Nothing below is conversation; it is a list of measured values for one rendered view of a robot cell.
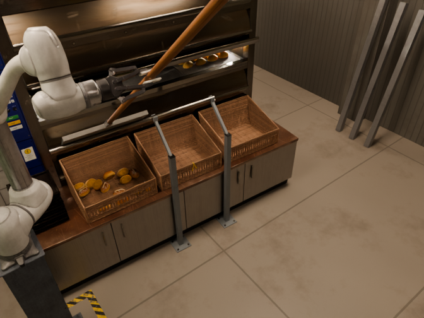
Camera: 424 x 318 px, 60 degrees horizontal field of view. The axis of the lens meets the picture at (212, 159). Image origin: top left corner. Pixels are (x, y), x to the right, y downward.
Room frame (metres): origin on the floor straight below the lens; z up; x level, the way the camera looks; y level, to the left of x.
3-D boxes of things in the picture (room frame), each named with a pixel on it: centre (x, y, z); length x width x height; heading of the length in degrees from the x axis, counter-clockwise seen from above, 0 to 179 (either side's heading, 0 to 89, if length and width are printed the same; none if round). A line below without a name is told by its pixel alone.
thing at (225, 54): (3.33, 0.18, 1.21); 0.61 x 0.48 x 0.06; 33
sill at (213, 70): (2.66, 0.44, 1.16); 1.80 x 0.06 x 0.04; 123
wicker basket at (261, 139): (2.75, -0.24, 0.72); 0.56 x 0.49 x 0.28; 122
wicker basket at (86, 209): (2.11, 0.78, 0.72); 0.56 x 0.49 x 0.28; 124
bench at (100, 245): (2.34, 0.37, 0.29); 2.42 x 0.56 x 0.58; 123
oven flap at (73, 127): (2.65, 0.43, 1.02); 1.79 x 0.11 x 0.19; 123
